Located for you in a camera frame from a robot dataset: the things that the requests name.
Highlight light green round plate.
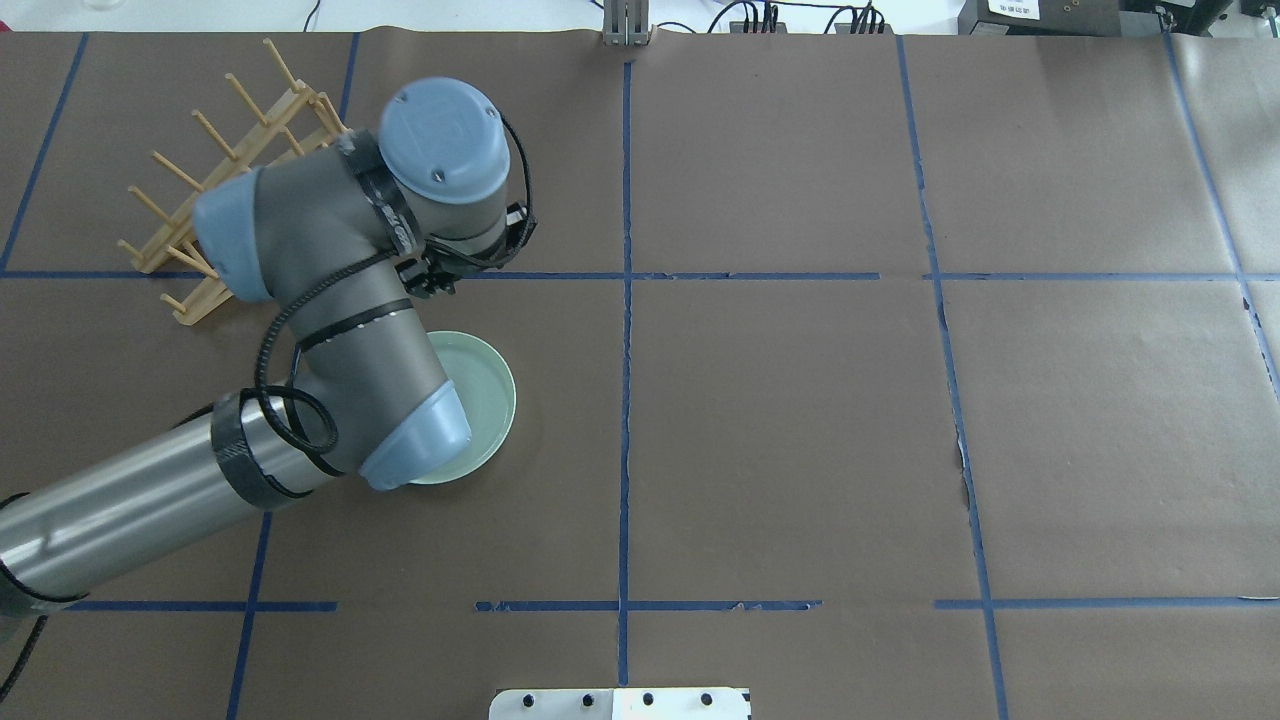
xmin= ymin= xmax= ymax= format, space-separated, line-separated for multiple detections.
xmin=411 ymin=331 xmax=518 ymax=486

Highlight black power strip right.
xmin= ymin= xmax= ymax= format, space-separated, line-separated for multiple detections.
xmin=824 ymin=1 xmax=893 ymax=35

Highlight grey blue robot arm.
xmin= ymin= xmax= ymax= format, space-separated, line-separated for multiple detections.
xmin=1 ymin=77 xmax=536 ymax=629

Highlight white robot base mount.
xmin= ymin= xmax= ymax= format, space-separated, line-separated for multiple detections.
xmin=488 ymin=685 xmax=753 ymax=719

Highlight grey metal frame post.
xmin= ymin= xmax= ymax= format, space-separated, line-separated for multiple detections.
xmin=595 ymin=0 xmax=653 ymax=47

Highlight wooden dish rack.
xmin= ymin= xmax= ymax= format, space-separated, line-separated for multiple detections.
xmin=116 ymin=37 xmax=348 ymax=325

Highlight black power strip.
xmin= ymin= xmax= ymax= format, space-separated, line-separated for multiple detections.
xmin=824 ymin=1 xmax=893 ymax=35
xmin=719 ymin=1 xmax=785 ymax=35

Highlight brown paper table cover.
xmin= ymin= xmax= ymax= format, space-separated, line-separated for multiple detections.
xmin=3 ymin=28 xmax=1279 ymax=719

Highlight black box with label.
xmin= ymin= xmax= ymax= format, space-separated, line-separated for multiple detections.
xmin=956 ymin=1 xmax=1121 ymax=37

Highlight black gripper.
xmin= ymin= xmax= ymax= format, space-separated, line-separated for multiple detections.
xmin=396 ymin=202 xmax=538 ymax=299

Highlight black power strip left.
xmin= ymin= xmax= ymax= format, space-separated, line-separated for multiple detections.
xmin=719 ymin=1 xmax=785 ymax=35

